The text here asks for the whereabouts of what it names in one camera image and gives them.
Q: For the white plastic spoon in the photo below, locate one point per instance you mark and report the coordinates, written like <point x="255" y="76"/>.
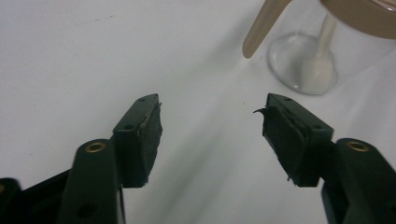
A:
<point x="319" y="67"/>

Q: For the clear glass jar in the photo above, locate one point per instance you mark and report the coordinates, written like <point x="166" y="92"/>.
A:
<point x="289" y="59"/>

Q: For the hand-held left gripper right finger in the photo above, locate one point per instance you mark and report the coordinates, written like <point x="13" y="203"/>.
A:
<point x="299" y="146"/>

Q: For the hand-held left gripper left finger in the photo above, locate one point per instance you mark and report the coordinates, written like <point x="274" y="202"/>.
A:
<point x="137" y="146"/>

